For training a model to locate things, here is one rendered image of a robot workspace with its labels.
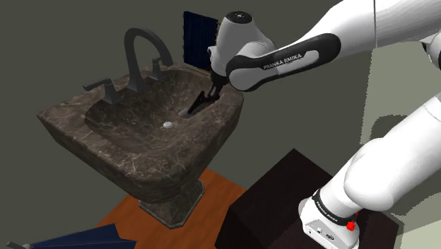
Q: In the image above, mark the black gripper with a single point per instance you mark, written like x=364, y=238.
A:
x=218, y=80

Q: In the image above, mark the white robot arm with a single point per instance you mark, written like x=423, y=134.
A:
x=386, y=172

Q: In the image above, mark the dark blue ribbed panel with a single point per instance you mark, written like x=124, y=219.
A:
x=196, y=38

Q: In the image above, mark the dark grey faucet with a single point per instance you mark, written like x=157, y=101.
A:
x=132, y=69

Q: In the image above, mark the dark robot stand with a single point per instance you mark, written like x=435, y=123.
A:
x=268, y=203

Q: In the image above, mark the dark blue angular object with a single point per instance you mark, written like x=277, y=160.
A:
x=89, y=239

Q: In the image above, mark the brown marble pedestal sink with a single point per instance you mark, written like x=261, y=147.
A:
x=137, y=158

